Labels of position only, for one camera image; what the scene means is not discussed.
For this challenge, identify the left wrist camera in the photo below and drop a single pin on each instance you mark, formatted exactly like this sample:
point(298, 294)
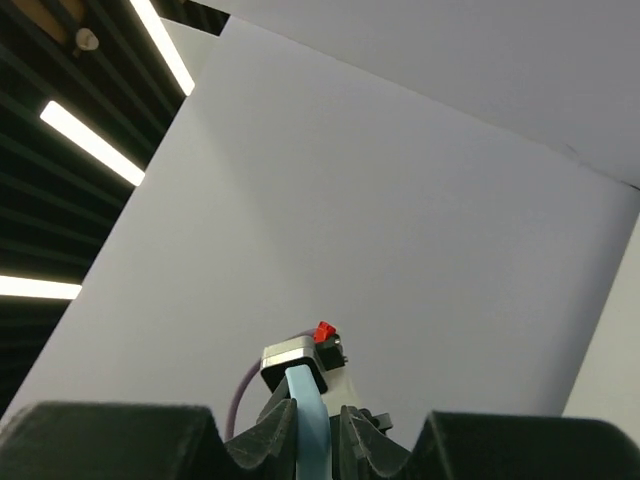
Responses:
point(296, 351)

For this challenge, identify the light blue phone case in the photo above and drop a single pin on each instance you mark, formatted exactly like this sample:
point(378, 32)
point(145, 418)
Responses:
point(313, 437)

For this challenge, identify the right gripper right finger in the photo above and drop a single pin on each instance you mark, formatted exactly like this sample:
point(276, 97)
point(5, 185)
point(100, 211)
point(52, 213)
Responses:
point(483, 446)

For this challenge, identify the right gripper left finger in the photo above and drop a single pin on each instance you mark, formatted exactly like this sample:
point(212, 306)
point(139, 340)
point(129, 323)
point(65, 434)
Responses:
point(76, 440)

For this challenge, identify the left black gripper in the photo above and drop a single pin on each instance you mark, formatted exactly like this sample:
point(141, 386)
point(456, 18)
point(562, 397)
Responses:
point(268, 449)

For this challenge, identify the ceiling light strip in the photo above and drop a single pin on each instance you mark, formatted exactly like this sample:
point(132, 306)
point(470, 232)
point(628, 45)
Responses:
point(33, 288)
point(77, 132)
point(164, 44)

